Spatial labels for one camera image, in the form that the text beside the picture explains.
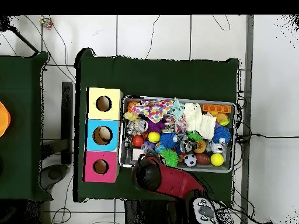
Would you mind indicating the clear plastic bottle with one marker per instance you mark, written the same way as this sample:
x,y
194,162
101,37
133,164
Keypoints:
x,y
148,148

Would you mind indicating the blue spiky ball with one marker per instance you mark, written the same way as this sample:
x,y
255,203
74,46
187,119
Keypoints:
x,y
222,135
168,140

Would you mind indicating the white knitted cloth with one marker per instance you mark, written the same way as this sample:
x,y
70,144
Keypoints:
x,y
198,119

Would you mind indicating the small colourful floor toy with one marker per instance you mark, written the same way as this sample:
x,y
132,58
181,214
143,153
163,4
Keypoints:
x,y
46,21

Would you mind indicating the orange toy building block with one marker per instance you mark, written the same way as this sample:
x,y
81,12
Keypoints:
x,y
216,108

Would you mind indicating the small soccer ball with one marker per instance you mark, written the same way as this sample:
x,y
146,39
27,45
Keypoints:
x,y
190,160

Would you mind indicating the polka dot cloth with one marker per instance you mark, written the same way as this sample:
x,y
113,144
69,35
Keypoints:
x,y
154,109

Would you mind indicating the orange round object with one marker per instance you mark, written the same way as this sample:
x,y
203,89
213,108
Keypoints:
x,y
3,119

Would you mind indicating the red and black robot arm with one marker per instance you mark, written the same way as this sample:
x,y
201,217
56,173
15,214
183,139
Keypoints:
x,y
177,182

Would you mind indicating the smooth yellow ball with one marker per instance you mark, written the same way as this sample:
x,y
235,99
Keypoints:
x,y
217,159

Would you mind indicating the green spiky ball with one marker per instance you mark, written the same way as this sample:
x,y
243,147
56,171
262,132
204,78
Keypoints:
x,y
170,157

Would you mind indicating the green cloth side table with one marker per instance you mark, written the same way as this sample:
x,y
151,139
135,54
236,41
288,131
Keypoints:
x,y
23,116

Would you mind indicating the wooden box with three holes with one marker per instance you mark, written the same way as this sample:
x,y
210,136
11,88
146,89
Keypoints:
x,y
114,109

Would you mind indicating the small red ball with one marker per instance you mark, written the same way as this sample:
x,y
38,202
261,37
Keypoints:
x,y
138,140

